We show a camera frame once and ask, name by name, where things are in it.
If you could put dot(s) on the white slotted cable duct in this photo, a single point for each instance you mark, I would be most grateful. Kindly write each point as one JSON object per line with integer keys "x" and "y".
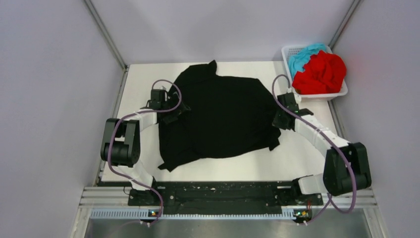
{"x": 151, "y": 214}

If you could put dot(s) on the red t shirt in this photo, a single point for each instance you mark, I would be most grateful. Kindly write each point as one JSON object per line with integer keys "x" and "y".
{"x": 323, "y": 74}

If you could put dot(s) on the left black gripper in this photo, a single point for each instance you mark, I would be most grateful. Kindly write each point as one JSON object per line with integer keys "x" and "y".
{"x": 176, "y": 112}

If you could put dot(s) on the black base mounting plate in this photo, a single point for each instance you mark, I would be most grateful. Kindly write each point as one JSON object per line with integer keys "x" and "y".
{"x": 222, "y": 198}

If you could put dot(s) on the blue t shirt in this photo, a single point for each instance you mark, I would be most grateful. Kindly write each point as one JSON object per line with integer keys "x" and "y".
{"x": 298, "y": 56}

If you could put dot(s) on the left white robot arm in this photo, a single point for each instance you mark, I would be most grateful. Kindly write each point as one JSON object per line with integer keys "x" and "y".
{"x": 121, "y": 142}

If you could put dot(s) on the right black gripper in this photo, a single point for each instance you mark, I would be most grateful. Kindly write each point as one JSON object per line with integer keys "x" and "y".
{"x": 277, "y": 123}

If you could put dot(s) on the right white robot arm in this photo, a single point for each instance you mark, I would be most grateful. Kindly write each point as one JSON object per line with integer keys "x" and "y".
{"x": 346, "y": 164}

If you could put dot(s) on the black t shirt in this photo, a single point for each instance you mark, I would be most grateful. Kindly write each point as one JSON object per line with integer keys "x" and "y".
{"x": 217, "y": 117}

